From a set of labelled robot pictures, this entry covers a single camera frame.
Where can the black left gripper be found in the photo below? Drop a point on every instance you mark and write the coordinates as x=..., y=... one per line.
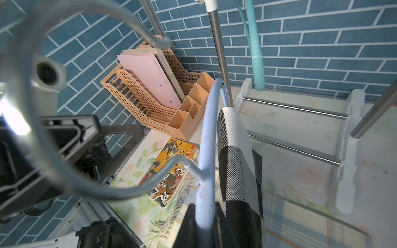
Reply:
x=37, y=167

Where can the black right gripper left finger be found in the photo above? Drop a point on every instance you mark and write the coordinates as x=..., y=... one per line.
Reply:
x=187, y=235

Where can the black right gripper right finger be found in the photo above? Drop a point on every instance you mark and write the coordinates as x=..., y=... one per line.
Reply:
x=223, y=235

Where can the black white checkered scarf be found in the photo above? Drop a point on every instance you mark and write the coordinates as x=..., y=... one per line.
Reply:
x=240, y=179

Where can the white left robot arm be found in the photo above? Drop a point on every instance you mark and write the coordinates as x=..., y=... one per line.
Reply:
x=93, y=149

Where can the green clothes hanger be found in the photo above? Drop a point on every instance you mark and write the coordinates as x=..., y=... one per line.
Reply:
x=250, y=28

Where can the yellow comic book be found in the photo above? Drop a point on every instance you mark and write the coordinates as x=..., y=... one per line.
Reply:
x=163, y=193

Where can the pink pressure file folder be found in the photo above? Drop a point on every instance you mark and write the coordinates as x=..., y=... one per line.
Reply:
x=152, y=80

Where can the orange plastic file organizer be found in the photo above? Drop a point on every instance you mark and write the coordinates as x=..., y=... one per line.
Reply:
x=158, y=91

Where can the white steel clothes rack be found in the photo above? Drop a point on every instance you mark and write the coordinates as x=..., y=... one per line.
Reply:
x=354, y=125

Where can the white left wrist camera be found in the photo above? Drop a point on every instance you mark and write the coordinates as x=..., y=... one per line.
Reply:
x=48, y=78

